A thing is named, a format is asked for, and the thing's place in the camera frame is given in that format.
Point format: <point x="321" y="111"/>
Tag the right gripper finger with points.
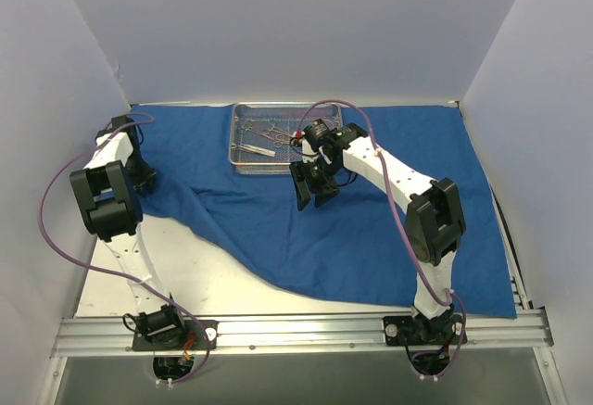
<point x="325" y="194"/>
<point x="302" y="193"/>

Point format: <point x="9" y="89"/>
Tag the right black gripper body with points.
<point x="314" y="178"/>

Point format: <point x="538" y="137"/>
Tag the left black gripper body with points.
<point x="143" y="176"/>

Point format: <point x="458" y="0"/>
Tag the blue surgical wrap cloth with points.
<point x="348" y="249"/>

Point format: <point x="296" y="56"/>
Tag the wire mesh instrument tray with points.
<point x="290" y="116"/>

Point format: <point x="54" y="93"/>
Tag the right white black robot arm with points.
<point x="427" y="212"/>

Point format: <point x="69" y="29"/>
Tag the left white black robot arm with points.
<point x="107" y="190"/>

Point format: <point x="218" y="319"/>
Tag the steel scissors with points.
<point x="281" y="140"/>

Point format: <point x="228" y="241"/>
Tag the steel forceps middle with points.
<point x="271" y="127"/>

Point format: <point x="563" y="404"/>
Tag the steel forceps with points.
<point x="271" y="127"/>
<point x="248" y="127"/>

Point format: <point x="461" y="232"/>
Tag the steel tweezers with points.
<point x="254" y="149"/>

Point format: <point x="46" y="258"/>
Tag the steel forceps left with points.
<point x="248" y="127"/>

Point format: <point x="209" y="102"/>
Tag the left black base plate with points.
<point x="175" y="338"/>

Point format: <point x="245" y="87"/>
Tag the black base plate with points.
<point x="401" y="330"/>
<point x="175" y="338"/>

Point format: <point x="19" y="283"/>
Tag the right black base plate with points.
<point x="401" y="330"/>

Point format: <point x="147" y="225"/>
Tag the aluminium front rail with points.
<point x="295" y="334"/>

